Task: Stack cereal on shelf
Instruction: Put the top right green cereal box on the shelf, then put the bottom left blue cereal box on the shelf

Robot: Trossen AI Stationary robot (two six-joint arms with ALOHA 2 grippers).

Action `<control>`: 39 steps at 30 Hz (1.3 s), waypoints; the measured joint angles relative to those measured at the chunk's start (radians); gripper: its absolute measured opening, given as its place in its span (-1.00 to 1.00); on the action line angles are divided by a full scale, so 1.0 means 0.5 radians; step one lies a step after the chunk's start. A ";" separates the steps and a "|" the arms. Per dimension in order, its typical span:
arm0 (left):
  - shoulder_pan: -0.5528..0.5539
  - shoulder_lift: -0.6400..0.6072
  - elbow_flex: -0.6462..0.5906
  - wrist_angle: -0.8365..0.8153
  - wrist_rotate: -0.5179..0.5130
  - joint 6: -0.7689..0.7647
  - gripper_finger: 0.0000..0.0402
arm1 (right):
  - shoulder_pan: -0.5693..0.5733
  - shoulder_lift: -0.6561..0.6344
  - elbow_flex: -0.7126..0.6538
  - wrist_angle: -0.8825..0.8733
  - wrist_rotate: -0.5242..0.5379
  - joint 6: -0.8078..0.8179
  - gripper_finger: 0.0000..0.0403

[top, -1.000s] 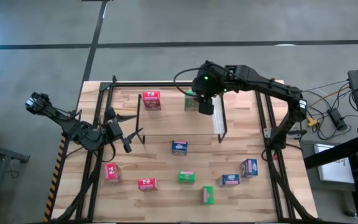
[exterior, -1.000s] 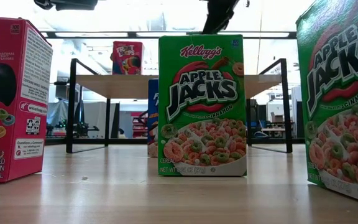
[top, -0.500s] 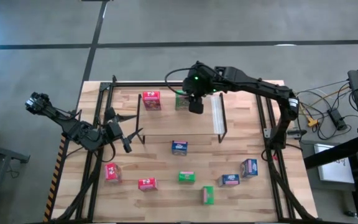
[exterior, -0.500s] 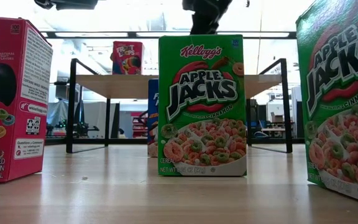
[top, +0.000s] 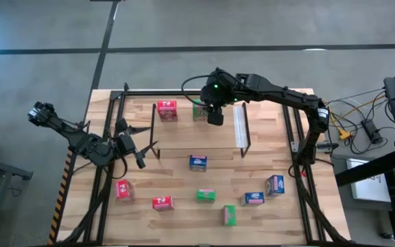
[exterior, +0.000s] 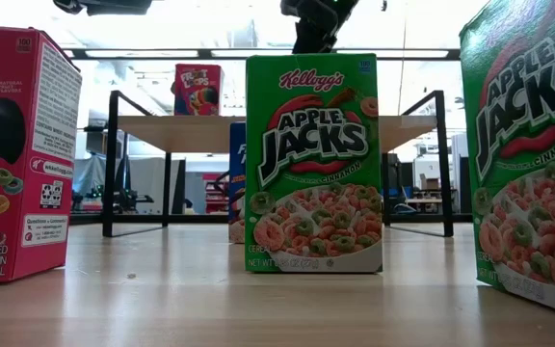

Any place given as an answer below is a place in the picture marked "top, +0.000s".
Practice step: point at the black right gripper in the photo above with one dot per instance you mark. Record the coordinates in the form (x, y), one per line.
(218, 92)

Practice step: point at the grey metal stand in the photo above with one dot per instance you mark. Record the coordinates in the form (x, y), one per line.
(2, 168)

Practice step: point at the black power adapter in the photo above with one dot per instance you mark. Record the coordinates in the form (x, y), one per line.
(371, 131)

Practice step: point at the black metal table frame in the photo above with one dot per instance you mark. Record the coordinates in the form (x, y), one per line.
(149, 92)

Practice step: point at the yellow black hazard tape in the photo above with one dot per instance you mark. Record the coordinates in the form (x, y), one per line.
(60, 199)

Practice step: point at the red Froot Loops cereal box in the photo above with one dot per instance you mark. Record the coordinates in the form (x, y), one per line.
(167, 111)
(125, 189)
(163, 203)

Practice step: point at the blue Frosted Flakes cereal box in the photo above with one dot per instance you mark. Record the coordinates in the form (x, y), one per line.
(197, 163)
(252, 198)
(275, 185)

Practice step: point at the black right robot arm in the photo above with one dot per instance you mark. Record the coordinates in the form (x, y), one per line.
(286, 96)

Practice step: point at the white paper sheet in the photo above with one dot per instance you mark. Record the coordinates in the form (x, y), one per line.
(369, 188)

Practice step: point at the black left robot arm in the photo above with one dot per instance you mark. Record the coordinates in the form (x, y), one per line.
(74, 137)

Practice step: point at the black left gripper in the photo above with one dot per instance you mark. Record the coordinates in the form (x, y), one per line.
(125, 144)

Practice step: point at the black metal bar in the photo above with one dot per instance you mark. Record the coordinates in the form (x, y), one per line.
(372, 168)

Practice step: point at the small black floor object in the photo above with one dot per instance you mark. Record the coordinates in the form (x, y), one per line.
(385, 235)

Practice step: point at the green Apple Jacks cereal box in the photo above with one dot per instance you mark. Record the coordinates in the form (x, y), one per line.
(206, 195)
(229, 215)
(199, 114)

